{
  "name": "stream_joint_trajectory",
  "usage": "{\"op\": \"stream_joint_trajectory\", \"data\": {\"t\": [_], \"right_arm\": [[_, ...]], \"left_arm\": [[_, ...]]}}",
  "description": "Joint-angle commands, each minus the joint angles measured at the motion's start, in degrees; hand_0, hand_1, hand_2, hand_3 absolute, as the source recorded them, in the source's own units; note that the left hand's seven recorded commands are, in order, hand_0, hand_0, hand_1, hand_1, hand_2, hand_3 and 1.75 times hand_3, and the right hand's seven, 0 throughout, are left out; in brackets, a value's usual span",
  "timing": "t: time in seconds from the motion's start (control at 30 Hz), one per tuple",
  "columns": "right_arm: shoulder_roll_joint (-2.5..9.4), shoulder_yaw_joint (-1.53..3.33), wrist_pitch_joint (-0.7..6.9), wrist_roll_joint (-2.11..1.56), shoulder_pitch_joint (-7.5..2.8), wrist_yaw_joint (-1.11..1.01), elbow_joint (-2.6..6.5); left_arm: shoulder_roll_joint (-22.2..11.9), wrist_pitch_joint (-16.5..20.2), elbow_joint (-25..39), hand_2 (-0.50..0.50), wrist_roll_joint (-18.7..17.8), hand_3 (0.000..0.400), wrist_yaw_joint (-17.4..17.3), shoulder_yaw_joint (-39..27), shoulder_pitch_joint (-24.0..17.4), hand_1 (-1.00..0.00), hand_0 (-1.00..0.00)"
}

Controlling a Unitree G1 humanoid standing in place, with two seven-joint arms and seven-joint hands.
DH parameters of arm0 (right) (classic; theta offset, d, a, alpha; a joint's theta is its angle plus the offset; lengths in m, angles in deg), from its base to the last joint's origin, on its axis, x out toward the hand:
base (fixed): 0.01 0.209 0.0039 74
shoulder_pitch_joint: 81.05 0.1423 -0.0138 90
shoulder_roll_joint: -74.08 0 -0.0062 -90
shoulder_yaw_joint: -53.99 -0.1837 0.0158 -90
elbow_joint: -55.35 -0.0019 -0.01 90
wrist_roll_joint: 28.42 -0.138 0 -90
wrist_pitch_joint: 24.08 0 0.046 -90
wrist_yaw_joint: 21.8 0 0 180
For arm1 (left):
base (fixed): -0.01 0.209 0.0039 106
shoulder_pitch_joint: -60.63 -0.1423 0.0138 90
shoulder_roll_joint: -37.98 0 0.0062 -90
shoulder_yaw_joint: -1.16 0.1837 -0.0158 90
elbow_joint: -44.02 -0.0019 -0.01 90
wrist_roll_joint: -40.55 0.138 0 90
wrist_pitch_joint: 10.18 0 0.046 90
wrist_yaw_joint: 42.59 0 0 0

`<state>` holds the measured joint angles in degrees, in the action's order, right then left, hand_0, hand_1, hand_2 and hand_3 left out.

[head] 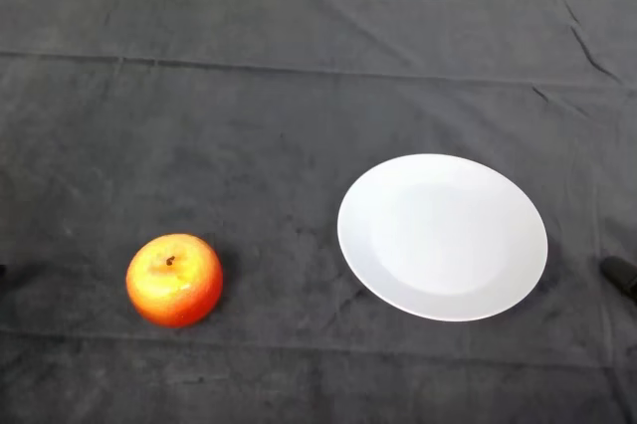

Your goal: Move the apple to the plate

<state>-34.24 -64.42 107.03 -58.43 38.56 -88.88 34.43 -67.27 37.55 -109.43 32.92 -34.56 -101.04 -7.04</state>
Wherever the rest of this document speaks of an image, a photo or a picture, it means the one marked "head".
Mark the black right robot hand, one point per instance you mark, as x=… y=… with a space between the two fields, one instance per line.
x=622 y=272

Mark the white round plate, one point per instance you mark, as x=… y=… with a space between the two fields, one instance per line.
x=443 y=237

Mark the red yellow apple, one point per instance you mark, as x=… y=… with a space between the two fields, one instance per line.
x=174 y=284

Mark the dark grey cloth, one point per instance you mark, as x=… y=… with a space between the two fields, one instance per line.
x=278 y=95

